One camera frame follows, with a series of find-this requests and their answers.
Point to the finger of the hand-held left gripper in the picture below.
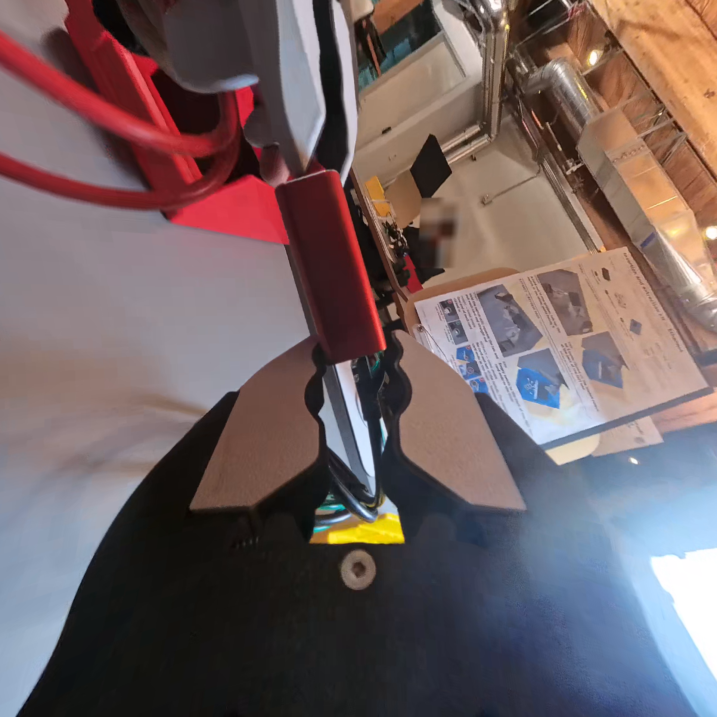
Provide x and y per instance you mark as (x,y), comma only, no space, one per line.
(291,84)
(350,56)

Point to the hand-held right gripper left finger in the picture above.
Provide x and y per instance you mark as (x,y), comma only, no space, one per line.
(263,442)

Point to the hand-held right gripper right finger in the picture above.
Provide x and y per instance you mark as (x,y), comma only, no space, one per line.
(448,442)

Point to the yellow plastic bin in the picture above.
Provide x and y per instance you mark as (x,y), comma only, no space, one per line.
(364,532)

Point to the red plastic bin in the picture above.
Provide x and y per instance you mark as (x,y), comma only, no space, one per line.
(235,213)

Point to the red ethernet port box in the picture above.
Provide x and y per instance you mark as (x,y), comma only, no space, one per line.
(330,269)

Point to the white cabinet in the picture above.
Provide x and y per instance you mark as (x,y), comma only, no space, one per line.
(414,106)

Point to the yellow parts box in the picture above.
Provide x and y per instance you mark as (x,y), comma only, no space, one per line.
(376,196)

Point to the metal pipe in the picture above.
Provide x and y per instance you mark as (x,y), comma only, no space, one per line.
(496,67)

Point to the poster board on stand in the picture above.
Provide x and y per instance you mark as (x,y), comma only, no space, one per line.
(560,347)

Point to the cardboard box with black flap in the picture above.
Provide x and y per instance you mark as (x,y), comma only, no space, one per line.
(400,196)

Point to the silver air duct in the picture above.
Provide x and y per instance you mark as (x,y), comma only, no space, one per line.
(560,84)

